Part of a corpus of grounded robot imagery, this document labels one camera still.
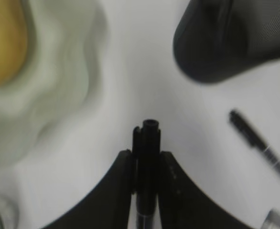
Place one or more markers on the black marker pen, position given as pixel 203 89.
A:
pixel 145 151
pixel 254 139

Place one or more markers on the pale green wavy glass plate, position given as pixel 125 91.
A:
pixel 57 74

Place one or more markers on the clear water bottle green label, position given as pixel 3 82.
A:
pixel 9 213

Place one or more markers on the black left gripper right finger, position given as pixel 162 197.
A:
pixel 182 205

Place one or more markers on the black mesh pen holder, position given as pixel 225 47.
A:
pixel 218 39

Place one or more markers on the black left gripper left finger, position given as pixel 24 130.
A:
pixel 107 206

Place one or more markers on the yellow mango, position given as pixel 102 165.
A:
pixel 13 39

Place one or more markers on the grey white eraser middle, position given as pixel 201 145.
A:
pixel 272 220

